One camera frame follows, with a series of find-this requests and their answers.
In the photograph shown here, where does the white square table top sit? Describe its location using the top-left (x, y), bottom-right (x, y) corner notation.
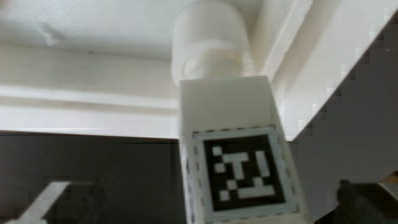
top-left (0, 0), bottom-right (398, 138)

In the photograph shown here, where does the white table leg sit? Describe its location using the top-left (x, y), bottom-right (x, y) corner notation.
top-left (180, 76), bottom-right (313, 224)

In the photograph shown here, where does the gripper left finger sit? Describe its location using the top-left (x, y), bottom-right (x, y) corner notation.
top-left (11, 181), bottom-right (104, 224)

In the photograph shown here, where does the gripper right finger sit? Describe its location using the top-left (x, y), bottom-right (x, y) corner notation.
top-left (334, 171), bottom-right (398, 224)

